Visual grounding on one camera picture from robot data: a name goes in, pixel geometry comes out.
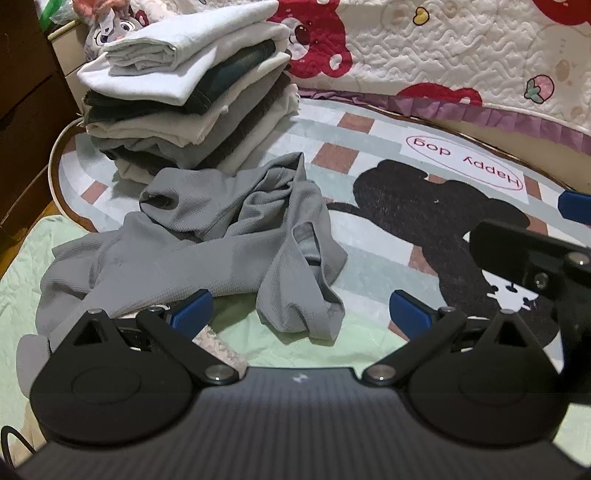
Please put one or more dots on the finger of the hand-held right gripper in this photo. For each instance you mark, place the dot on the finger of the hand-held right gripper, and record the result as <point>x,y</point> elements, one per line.
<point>576,207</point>
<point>517,249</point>

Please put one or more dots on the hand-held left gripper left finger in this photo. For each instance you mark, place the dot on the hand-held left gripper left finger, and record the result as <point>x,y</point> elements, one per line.
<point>194,310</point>

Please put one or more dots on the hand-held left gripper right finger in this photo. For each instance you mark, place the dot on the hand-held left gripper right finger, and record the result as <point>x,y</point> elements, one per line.
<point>408,314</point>

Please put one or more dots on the grey shirt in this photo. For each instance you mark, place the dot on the grey shirt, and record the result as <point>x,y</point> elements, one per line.
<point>184,258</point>

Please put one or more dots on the stack of folded clothes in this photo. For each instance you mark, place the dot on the stack of folded clothes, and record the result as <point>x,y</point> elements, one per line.
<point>184,69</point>

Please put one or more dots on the beige fluffy cloth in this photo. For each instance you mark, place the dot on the beige fluffy cloth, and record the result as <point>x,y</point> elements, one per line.
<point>221,350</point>

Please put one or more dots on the beige bed base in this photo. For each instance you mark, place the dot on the beige bed base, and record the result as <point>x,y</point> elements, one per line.
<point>531,147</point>

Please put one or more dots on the checked rug with dog print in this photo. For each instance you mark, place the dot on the checked rug with dog print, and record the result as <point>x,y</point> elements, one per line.
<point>369,152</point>

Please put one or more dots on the light green blanket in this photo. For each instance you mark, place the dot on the light green blanket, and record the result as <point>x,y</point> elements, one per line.
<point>27,258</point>

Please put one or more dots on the white quilt with red bears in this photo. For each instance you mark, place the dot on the white quilt with red bears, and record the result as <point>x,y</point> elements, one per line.
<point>461,55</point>

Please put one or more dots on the dark wooden cabinet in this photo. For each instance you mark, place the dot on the dark wooden cabinet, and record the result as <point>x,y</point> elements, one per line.
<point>27,115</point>

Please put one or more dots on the beige drawer unit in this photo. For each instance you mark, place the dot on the beige drawer unit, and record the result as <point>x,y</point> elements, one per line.
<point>69,60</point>

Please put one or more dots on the grey plush toy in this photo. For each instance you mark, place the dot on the grey plush toy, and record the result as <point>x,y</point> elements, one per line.
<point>111,27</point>

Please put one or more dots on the green plastic bag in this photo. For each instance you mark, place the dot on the green plastic bag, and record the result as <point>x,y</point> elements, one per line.
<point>53,11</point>

